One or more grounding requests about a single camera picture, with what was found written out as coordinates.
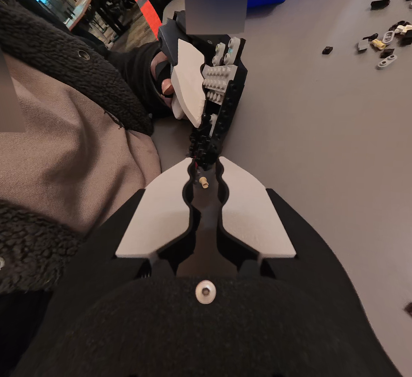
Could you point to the pile of small toy bricks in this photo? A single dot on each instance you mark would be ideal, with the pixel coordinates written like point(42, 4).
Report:
point(387, 61)

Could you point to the person's beige sweatshirt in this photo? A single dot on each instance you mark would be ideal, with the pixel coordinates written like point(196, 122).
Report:
point(80, 164)

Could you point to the person's left hand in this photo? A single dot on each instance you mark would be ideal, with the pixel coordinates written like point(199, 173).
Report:
point(167, 87)

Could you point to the small black brick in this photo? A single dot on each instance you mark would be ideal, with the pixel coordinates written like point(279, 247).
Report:
point(327, 50)

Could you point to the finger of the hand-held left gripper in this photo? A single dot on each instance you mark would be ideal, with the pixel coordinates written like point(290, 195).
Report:
point(188, 77)

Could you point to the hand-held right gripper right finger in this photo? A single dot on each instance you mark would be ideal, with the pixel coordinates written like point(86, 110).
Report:
point(254, 219)

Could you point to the red curved chair back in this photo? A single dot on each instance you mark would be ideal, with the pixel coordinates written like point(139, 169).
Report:
point(146, 10)

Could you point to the toy brick car chassis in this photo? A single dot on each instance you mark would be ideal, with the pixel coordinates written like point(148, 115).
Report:
point(222, 77)

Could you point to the person's black fleece jacket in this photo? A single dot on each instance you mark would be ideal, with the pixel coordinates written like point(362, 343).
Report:
point(48, 45)

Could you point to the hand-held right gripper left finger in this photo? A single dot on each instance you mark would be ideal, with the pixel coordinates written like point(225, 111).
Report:
point(161, 216)

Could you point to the black toy brick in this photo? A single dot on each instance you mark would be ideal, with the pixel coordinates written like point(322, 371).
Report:
point(379, 4)

